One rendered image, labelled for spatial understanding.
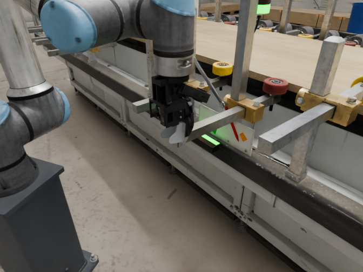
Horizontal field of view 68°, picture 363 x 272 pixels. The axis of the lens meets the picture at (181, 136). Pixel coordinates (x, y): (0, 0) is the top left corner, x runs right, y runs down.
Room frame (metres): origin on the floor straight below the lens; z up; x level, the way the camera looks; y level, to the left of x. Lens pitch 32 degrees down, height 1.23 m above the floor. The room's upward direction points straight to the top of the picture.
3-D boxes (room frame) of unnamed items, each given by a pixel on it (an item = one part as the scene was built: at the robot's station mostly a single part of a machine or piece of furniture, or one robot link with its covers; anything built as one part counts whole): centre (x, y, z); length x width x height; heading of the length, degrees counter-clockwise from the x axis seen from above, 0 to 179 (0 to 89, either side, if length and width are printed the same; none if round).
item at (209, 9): (9.32, -0.81, 0.23); 2.41 x 0.77 x 0.17; 130
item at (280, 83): (0.88, -0.32, 0.85); 0.08 x 0.08 x 0.11
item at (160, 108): (0.60, 0.02, 0.97); 0.09 x 0.08 x 0.12; 129
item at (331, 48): (0.62, -0.34, 0.86); 0.03 x 0.03 x 0.48; 39
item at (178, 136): (0.59, 0.01, 0.86); 0.06 x 0.03 x 0.09; 129
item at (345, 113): (0.60, -0.36, 0.95); 0.13 x 0.06 x 0.05; 39
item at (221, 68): (1.07, -0.17, 0.85); 0.08 x 0.08 x 0.11
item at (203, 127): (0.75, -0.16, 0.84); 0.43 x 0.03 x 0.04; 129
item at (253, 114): (0.80, -0.20, 0.85); 0.13 x 0.06 x 0.05; 39
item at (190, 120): (0.60, -0.01, 0.91); 0.05 x 0.02 x 0.09; 39
